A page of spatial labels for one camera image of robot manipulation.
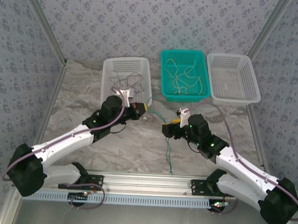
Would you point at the teal perforated plastic basket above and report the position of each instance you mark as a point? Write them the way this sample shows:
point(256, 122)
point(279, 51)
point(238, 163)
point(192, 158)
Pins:
point(182, 93)

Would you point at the grey metal panel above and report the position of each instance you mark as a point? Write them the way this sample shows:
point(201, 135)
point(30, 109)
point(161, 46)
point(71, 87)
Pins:
point(143, 219)

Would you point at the aluminium frame strut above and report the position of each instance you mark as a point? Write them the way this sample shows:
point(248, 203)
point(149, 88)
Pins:
point(7, 210)

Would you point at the controller board with LED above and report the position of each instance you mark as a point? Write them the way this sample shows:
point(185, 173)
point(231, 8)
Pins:
point(217, 204)
point(78, 197)

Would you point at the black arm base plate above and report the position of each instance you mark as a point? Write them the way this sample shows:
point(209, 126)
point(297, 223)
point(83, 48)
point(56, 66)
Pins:
point(95, 180)
point(197, 187)

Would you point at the aluminium side rail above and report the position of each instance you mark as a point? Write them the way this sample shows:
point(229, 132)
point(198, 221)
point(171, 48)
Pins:
point(48, 111)
point(256, 137)

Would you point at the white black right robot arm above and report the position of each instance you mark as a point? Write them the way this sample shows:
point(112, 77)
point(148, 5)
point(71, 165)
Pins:
point(241, 169)

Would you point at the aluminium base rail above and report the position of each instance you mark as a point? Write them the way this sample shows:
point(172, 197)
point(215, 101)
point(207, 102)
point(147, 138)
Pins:
point(145, 183)

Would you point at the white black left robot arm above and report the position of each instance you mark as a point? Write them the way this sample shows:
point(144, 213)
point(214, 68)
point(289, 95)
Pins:
point(62, 142)

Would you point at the aluminium corner post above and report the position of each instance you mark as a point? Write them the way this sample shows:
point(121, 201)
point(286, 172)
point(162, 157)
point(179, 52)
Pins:
point(45, 23)
point(271, 23)

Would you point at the white perforated plastic basket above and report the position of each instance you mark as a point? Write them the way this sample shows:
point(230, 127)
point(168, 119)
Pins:
point(233, 78)
point(126, 65)

